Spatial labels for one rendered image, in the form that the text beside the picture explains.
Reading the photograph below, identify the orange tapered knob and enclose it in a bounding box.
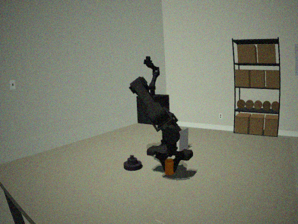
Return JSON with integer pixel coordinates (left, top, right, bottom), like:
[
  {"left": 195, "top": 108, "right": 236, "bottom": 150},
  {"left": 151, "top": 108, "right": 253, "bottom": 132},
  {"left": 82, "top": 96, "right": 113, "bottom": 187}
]
[{"left": 165, "top": 159, "right": 175, "bottom": 175}]

